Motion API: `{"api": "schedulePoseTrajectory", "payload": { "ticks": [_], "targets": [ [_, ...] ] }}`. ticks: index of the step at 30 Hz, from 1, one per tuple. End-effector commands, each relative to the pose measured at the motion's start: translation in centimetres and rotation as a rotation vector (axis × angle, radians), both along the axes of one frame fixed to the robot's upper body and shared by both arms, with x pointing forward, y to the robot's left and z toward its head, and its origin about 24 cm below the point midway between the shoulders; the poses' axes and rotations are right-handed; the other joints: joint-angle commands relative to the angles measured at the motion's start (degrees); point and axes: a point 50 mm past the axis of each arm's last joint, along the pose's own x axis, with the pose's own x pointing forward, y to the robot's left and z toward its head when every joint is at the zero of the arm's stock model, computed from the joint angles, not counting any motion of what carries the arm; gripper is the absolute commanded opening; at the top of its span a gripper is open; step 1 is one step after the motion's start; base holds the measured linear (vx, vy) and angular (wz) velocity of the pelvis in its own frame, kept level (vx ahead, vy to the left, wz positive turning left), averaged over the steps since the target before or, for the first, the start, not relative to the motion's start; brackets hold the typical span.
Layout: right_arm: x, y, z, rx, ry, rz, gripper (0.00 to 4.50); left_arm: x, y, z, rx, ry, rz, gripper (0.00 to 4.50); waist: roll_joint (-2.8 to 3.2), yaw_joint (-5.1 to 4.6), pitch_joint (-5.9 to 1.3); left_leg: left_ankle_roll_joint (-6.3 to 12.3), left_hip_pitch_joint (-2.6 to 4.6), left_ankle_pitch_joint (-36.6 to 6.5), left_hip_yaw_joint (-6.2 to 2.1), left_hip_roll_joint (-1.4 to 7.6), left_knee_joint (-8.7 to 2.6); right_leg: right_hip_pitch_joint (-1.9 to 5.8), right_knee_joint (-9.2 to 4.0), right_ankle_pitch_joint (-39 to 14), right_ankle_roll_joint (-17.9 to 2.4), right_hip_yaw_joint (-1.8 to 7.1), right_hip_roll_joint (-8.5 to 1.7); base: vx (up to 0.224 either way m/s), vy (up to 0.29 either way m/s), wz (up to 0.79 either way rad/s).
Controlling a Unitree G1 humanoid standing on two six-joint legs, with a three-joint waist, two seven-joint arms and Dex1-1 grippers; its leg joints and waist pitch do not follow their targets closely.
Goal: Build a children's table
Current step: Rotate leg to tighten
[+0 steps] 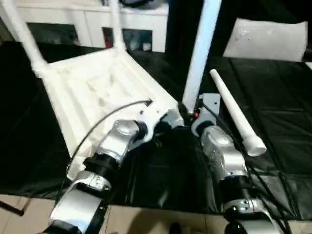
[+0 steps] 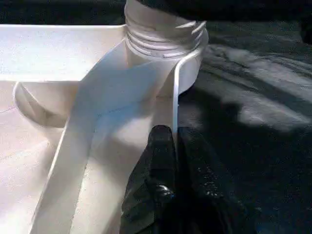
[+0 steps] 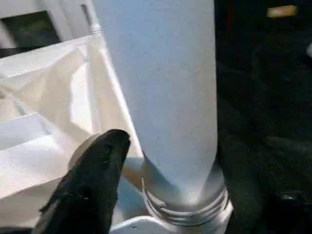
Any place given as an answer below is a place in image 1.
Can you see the black folding stand leg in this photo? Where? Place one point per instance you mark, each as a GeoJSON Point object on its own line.
{"type": "Point", "coordinates": [12, 208]}

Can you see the black work mat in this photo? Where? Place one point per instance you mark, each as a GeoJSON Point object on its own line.
{"type": "Point", "coordinates": [282, 122]}

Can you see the white glass-door cabinet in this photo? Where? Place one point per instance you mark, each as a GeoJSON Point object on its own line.
{"type": "Point", "coordinates": [83, 22]}

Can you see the white flat panel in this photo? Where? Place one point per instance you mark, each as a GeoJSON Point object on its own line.
{"type": "Point", "coordinates": [265, 39]}

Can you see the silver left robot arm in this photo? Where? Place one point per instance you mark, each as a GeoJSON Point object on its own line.
{"type": "Point", "coordinates": [102, 165]}

